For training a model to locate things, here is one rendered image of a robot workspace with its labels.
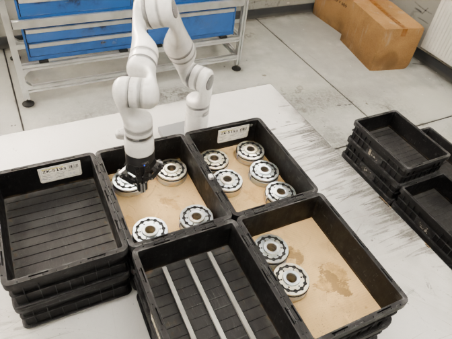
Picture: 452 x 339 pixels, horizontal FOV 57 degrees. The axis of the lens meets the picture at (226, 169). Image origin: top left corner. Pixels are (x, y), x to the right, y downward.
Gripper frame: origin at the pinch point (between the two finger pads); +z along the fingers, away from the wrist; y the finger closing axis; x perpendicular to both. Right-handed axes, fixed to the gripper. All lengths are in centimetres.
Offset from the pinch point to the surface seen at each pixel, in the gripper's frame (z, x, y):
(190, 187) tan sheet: 14.7, 7.1, 18.2
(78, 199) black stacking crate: 14.6, 14.7, -16.4
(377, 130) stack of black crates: 50, 42, 144
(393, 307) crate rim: 5, -56, 46
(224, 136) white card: 9.7, 22.0, 37.3
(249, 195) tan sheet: 14.8, -2.6, 35.1
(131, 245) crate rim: 4.3, -15.3, -7.8
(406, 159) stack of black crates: 50, 18, 143
